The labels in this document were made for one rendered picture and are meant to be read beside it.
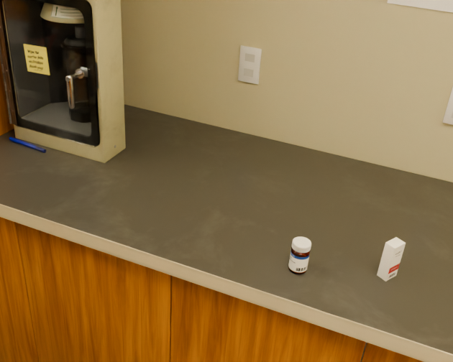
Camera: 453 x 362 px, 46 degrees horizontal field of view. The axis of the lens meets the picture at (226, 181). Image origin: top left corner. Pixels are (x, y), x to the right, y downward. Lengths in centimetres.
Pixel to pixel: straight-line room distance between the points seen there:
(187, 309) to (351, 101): 80
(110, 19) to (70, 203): 48
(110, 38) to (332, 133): 73
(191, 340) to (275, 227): 34
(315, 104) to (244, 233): 57
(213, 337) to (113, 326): 30
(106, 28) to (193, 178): 46
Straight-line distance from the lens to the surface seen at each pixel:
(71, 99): 146
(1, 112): 176
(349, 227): 136
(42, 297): 159
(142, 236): 126
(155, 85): 190
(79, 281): 145
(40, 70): 156
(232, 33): 172
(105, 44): 146
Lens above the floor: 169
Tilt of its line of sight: 30 degrees down
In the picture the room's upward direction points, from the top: 4 degrees clockwise
